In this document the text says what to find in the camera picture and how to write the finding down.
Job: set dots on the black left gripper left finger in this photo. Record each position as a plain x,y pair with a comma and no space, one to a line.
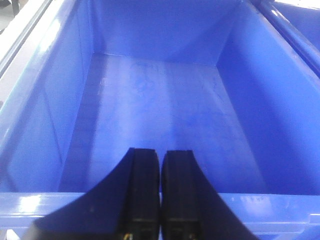
125,205

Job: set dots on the blue bin upper right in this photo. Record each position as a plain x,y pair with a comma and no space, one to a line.
299,26

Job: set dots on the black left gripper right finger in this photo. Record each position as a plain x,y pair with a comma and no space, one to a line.
191,208

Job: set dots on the blue bin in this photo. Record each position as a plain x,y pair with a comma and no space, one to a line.
299,26
88,79

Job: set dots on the blue bin upper left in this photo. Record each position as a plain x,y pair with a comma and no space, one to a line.
88,79

